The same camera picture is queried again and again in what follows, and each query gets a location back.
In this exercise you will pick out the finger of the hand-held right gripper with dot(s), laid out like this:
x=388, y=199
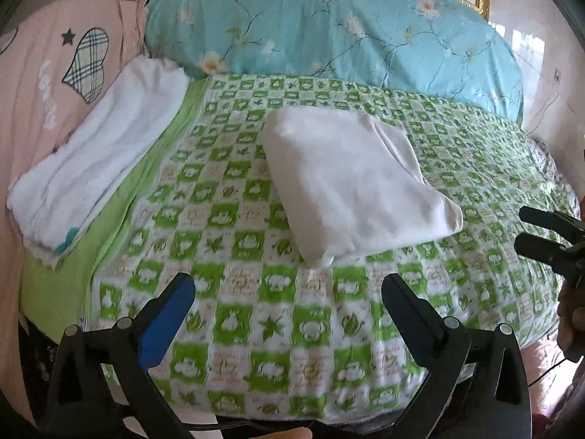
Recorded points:
x=548, y=219
x=544, y=249

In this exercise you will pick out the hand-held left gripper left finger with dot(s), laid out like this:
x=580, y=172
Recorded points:
x=167, y=324

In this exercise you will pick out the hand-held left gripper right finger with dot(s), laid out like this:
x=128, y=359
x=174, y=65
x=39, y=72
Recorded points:
x=413, y=315

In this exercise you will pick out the white garment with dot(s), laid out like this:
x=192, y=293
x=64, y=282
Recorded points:
x=356, y=183

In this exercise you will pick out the person's right hand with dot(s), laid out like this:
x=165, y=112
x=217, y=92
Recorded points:
x=573, y=324

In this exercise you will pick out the green checked bed sheet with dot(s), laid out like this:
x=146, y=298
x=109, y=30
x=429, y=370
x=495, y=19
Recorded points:
x=283, y=338

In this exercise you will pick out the white towel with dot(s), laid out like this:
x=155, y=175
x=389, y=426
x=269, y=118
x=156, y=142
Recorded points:
x=100, y=155

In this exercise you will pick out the pink blanket with heart patch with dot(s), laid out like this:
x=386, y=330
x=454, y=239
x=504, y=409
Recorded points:
x=41, y=100

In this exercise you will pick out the blue floral quilt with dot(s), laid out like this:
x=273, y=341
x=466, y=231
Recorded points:
x=329, y=27

